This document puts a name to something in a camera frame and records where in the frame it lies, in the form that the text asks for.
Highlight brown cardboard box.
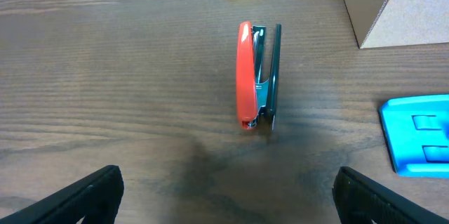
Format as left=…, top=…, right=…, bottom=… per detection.
left=344, top=0, right=448, bottom=49

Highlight blue hole punch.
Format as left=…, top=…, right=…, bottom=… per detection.
left=379, top=94, right=448, bottom=178

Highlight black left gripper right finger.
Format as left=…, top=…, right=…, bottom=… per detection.
left=332, top=166, right=448, bottom=224

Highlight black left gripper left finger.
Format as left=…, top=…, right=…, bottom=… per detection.
left=1, top=165, right=124, bottom=224

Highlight red black stapler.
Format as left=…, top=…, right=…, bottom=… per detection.
left=236, top=21, right=282, bottom=130

